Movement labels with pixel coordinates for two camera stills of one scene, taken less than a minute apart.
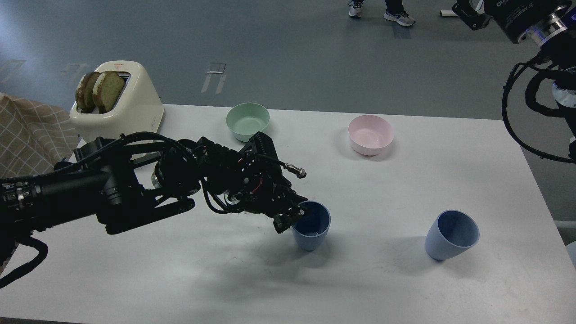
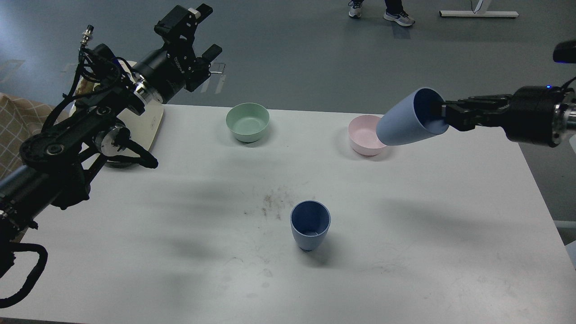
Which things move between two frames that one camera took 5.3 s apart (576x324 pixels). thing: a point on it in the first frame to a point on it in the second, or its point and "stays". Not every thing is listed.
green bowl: [245, 119] stays
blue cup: [311, 230] stays
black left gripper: [251, 179] to [163, 73]
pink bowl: [369, 134] stays
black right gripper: [516, 16] to [532, 117]
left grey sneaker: [355, 10] stays
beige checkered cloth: [34, 137] stays
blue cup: [452, 233] to [418, 116]
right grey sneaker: [403, 18] stays
